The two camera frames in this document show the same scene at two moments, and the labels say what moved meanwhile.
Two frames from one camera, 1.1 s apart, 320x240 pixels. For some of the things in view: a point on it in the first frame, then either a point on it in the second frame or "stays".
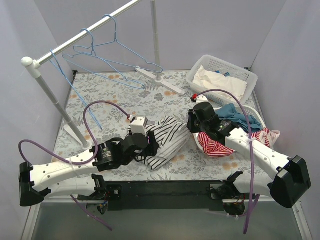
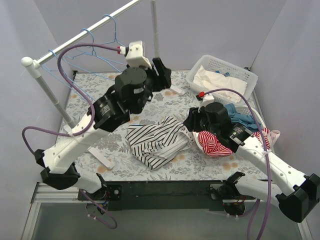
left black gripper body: [152, 144] → [155, 75]
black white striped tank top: [172, 136] stays
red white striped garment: [212, 147] stays
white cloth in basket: [217, 81] stays
